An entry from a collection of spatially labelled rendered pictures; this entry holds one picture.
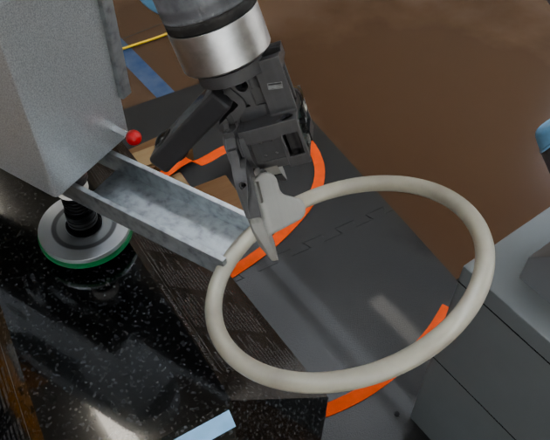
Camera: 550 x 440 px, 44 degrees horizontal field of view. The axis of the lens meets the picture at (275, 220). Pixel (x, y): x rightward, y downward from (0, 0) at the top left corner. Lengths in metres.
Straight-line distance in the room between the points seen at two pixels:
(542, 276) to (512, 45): 2.41
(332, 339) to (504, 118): 1.49
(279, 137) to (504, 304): 1.05
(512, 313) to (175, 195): 0.80
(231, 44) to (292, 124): 0.10
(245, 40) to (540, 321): 1.15
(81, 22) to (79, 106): 0.16
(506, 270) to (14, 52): 1.16
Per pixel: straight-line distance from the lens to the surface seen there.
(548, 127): 1.49
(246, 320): 1.71
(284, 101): 0.68
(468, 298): 1.02
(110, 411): 1.44
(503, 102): 3.52
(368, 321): 2.53
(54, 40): 1.23
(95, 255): 1.59
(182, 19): 0.63
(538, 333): 1.63
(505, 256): 1.72
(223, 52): 0.63
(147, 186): 1.43
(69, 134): 1.33
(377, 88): 3.46
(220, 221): 1.34
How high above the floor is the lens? 2.15
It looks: 50 degrees down
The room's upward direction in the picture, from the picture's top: straight up
